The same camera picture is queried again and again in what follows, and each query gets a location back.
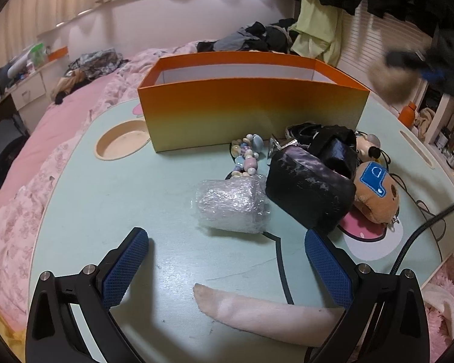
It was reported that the orange cardboard box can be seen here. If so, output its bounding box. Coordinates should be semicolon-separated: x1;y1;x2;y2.
137;54;371;154

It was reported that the beige fluffy pompom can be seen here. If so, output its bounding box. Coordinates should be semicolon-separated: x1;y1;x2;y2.
369;47;430;104

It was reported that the orange bottle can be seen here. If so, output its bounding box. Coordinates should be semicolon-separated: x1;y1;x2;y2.
399;101;417;126

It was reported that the black padded pouch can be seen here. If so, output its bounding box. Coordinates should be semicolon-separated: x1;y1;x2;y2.
265;146;357;235

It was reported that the white louvered door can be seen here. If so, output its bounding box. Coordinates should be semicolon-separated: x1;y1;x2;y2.
337;0;436;95

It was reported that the brown plush toy blue patch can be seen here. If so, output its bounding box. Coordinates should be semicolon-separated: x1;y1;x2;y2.
350;161;402;224

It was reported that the white shelf unit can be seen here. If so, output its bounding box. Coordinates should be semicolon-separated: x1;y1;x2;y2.
412;79;454;193

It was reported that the pink floral blanket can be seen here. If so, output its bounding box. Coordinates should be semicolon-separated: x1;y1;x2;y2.
0;40;201;348

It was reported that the small orange box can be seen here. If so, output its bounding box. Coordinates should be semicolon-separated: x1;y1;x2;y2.
47;46;69;61

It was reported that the pastel bead bracelet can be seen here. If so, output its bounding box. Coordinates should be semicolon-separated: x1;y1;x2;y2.
225;133;265;180

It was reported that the white nightstand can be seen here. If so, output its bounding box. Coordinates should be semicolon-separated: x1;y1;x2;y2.
9;70;48;122

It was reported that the light green garment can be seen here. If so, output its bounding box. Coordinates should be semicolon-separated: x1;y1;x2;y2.
289;0;343;65

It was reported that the pile of dark clothes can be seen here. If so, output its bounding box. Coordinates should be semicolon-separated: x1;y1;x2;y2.
197;19;299;54

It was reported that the brown and black garment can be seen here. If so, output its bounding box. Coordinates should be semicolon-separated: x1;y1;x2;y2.
53;70;95;104

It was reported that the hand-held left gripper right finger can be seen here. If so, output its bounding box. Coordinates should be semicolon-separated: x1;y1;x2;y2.
304;229;431;363

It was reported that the bubble wrapped item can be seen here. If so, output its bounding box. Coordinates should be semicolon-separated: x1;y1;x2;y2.
195;176;271;234

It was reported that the black glossy bag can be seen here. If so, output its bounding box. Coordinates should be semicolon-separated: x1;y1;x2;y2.
285;122;360;180

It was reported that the pink bedsheet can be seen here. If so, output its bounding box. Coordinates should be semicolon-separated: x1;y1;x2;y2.
0;72;137;212

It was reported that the grey patterned garment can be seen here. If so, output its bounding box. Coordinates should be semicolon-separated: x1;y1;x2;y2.
66;49;127;80

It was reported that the pale pink sock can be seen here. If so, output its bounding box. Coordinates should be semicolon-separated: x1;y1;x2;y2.
193;283;349;348

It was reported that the pink fluffy rug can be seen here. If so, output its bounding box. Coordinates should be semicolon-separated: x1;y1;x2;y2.
420;242;454;363

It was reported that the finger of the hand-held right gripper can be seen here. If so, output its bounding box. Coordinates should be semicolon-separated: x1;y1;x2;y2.
386;49;429;68
419;65;446;83

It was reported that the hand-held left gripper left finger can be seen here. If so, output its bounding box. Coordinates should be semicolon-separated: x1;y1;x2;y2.
26;227;150;363

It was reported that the green plastic item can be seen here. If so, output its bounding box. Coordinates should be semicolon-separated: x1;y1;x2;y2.
28;43;50;67

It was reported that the yellow cloth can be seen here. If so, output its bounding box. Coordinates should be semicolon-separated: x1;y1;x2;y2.
0;299;25;361

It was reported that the mouse figurine keychain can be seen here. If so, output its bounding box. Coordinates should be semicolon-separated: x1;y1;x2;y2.
354;130;387;167

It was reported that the white padded headboard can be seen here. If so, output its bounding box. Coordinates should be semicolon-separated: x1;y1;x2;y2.
36;0;299;69

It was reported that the thick black cable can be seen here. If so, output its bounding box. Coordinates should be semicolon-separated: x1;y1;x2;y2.
391;193;454;275

